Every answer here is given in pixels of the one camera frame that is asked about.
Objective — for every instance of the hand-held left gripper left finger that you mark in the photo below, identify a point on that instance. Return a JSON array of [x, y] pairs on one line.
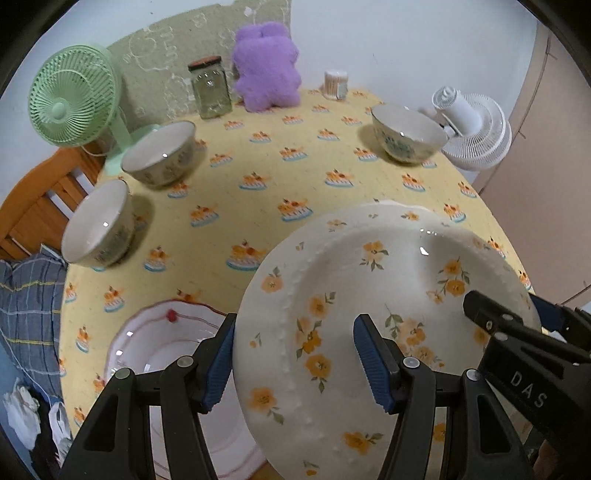
[[221, 362]]

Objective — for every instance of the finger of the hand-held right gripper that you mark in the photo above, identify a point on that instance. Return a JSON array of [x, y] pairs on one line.
[[547, 314], [531, 364]]

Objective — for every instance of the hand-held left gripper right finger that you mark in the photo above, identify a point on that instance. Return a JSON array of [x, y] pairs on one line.
[[369, 364]]

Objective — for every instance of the cream plate with orange flowers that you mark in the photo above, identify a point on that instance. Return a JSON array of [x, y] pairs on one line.
[[369, 277]]

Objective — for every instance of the white floral bowl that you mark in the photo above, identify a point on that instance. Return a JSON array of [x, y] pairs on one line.
[[406, 124], [92, 226], [159, 152]]

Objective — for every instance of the white plate with pink rim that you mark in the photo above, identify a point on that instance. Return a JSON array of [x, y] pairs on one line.
[[161, 341]]

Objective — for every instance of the beige door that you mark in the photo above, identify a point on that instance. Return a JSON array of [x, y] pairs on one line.
[[554, 161]]

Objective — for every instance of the white plastic bag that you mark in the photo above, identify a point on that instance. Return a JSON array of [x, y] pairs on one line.
[[60, 429], [21, 410]]

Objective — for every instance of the white desk fan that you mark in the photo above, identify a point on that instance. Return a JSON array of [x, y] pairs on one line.
[[480, 134]]

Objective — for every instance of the yellow cake-print tablecloth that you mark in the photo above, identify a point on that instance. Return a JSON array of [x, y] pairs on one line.
[[277, 170]]

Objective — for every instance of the grey plaid pillow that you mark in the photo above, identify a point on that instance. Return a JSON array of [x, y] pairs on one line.
[[27, 314]]

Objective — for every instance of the wooden headboard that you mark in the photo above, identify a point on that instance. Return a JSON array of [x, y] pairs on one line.
[[32, 203]]

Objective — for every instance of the glass jar with dark lid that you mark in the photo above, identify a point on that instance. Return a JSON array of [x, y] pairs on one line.
[[210, 92]]

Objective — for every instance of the cotton swab container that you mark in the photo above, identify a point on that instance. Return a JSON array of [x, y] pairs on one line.
[[335, 85]]

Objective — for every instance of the purple plush toy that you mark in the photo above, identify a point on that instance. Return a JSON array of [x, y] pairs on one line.
[[265, 69]]

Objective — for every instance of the green desk fan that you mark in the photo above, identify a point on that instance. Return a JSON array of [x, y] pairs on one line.
[[60, 110]]

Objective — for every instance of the grey-green printed wall fabric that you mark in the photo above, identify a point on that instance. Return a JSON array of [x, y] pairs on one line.
[[152, 69]]

